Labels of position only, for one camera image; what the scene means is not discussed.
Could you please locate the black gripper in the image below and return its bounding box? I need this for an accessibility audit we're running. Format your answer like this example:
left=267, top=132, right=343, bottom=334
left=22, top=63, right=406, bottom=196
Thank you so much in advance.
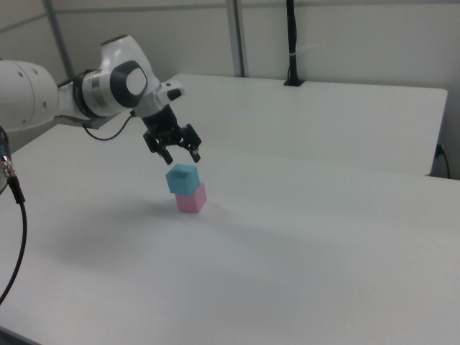
left=141, top=106, right=202, bottom=166

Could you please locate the blue cube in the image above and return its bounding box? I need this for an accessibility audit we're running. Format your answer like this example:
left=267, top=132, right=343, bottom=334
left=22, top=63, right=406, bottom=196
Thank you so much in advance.
left=165, top=162, right=200, bottom=196

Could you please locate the pink cube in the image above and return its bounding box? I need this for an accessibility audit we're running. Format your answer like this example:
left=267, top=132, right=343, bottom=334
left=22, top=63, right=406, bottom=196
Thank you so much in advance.
left=175, top=181, right=208, bottom=214

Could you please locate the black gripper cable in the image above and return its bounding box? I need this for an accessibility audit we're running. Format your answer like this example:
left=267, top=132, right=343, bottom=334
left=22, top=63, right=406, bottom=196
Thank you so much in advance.
left=82, top=111, right=136, bottom=142

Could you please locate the grey partition post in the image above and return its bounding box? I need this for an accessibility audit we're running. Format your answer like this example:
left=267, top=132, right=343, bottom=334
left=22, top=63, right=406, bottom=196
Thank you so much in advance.
left=42, top=0, right=75, bottom=84
left=225, top=0, right=249, bottom=78

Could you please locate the black camera pole with base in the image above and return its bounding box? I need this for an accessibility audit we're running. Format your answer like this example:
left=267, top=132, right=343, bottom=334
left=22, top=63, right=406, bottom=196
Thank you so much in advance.
left=282, top=0, right=306, bottom=88

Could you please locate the black cable with metal connector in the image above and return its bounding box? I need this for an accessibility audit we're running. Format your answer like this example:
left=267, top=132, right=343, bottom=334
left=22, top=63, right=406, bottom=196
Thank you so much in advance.
left=0, top=125, right=29, bottom=306

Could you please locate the black wall cable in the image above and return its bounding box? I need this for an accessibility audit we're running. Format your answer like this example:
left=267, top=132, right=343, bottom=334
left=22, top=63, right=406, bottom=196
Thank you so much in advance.
left=435, top=143, right=452, bottom=179

